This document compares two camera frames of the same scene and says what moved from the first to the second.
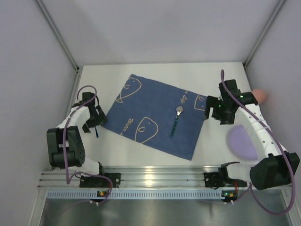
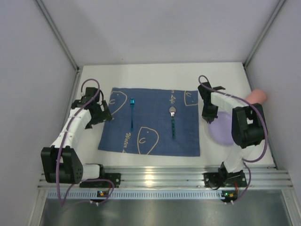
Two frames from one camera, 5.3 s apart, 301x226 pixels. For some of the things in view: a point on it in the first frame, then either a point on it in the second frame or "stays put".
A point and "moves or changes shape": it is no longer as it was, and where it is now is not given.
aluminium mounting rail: [138, 176] stays put
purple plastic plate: [240, 140] moves or changes shape
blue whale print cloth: [146, 109] moves or changes shape
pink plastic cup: [260, 95] stays put
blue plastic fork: [97, 133] → [132, 103]
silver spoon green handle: [179, 109] → [172, 109]
